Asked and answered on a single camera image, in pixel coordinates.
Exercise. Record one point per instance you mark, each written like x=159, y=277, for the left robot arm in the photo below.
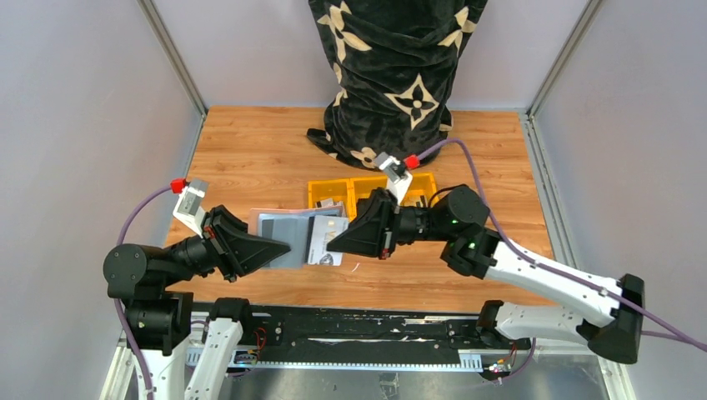
x=158, y=322

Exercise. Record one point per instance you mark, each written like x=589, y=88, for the yellow plastic end bin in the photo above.
x=421, y=190

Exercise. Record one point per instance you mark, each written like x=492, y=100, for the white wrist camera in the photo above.
x=188, y=209
x=399, y=178

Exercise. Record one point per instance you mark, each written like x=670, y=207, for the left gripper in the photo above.
x=216, y=242

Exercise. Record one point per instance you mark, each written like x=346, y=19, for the white printed card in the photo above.
x=325, y=229

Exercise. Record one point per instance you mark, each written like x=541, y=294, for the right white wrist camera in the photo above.
x=399, y=178

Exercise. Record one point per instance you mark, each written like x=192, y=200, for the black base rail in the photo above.
x=329, y=338

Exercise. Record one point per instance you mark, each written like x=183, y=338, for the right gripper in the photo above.
x=387, y=223

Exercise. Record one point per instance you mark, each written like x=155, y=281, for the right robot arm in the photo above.
x=598, y=312

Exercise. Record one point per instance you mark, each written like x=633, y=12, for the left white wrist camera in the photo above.
x=188, y=209

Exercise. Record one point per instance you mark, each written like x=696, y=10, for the pink leather card holder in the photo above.
x=291, y=226

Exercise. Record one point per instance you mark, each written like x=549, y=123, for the black floral blanket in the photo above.
x=395, y=63

